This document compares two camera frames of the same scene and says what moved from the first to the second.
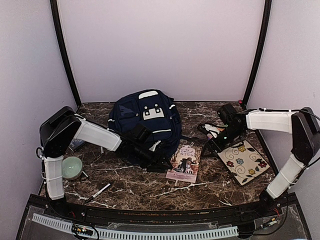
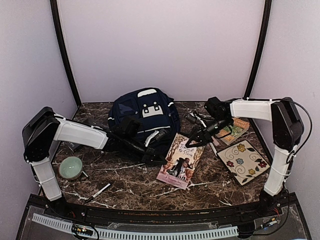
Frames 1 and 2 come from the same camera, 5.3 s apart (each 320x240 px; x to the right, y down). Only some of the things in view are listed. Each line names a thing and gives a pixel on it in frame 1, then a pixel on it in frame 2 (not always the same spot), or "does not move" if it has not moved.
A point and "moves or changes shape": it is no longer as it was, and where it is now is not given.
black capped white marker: (89, 199) does not move
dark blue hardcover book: (75, 144) does not move
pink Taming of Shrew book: (184, 164) moves or changes shape
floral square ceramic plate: (243, 161) does not move
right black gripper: (212, 148) to (204, 135)
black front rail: (193, 214) does not move
